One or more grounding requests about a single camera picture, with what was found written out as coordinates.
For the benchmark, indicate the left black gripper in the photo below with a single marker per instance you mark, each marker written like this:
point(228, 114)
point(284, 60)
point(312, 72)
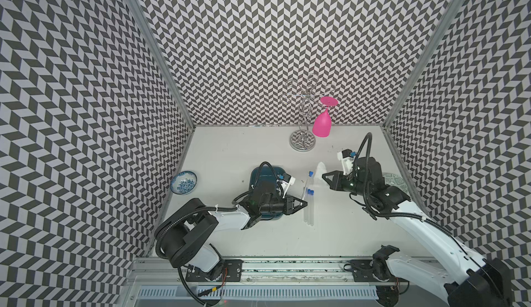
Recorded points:
point(290, 207)

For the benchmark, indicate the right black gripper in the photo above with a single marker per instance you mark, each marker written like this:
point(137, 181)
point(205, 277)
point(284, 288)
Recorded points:
point(336, 182)

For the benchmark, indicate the white gauze cloth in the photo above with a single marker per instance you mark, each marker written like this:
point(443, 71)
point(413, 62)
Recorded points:
point(318, 175)

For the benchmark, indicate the blue capped test tube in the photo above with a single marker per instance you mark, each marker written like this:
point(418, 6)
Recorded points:
point(308, 187)
point(311, 207)
point(307, 209)

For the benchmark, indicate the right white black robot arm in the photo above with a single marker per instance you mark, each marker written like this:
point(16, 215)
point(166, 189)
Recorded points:
point(463, 278)

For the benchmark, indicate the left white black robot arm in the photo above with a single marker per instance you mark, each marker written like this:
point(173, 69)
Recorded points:
point(183, 239)

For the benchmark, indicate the teal rectangular plastic tray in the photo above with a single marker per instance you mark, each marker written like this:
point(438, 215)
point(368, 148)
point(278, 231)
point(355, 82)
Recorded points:
point(266, 176)

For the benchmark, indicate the blue patterned small bowl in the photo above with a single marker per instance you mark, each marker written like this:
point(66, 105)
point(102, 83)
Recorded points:
point(183, 183)

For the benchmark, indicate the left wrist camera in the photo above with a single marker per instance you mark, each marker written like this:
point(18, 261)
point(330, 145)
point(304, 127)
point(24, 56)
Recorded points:
point(286, 180)

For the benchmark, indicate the chrome wire glass rack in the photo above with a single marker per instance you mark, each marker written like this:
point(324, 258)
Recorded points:
point(304, 91)

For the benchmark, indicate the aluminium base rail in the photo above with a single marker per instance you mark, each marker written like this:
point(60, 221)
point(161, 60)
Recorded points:
point(284, 279)

